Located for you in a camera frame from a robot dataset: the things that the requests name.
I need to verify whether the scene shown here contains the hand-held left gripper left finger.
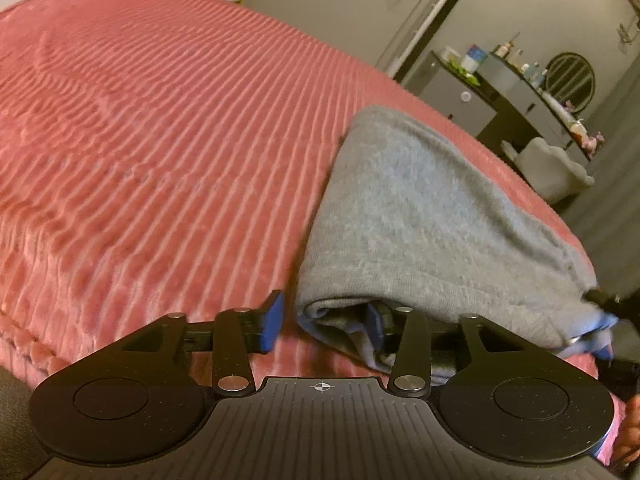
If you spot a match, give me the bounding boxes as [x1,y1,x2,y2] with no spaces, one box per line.
[120,290,286,397]

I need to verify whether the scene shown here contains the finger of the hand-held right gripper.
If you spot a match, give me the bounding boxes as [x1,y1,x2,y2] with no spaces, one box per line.
[582,287,626,319]
[565,312,621,362]

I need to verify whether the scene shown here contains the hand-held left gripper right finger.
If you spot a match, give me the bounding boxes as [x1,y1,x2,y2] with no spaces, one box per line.
[364,302,506,397]

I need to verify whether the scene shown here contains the grey pants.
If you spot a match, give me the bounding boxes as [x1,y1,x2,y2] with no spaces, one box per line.
[295,105,622,379]

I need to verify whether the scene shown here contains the person's right hand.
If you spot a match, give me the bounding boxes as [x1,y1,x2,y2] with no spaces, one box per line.
[612,394,640,467]

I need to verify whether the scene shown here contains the white upholstered chair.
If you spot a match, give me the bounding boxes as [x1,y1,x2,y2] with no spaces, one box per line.
[499,137,596,206]

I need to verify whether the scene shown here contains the grey curtain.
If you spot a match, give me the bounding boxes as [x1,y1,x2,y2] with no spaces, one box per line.
[562,0,640,291]

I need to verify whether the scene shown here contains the grey vanity dresser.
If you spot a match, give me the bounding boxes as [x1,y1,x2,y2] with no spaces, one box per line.
[476,51,607,162]

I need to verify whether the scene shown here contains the round mirror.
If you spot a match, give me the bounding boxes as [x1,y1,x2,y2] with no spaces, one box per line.
[544,52,596,114]

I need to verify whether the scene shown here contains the pink ribbed blanket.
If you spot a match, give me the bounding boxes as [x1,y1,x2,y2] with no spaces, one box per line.
[0,0,627,466]

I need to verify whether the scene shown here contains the grey cabinet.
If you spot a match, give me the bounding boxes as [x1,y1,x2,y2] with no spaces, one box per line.
[401,50,497,137]

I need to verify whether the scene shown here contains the green tray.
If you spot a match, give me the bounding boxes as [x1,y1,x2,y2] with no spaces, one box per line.
[446,60,482,87]

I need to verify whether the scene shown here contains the brown diffuser bottle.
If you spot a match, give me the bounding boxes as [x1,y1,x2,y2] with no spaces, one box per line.
[492,32,521,61]

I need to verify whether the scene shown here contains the white blue canister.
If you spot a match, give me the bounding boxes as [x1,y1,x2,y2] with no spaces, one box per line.
[459,44,489,74]

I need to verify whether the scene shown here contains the white tall column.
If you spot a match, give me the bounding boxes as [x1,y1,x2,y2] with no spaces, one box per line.
[389,0,459,82]

